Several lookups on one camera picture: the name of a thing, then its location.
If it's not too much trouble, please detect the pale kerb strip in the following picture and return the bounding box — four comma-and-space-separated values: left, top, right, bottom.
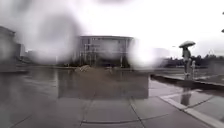
159, 94, 224, 128

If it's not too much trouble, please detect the row of dark trees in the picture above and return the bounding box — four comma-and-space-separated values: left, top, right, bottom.
161, 54, 224, 70

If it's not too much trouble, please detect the low dark kerb wall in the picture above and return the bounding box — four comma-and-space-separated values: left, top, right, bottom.
149, 73, 224, 92

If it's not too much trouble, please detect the person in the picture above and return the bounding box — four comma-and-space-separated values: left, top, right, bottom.
178, 40, 197, 80

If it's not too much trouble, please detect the dark building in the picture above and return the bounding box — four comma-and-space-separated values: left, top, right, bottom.
0, 25, 23, 72

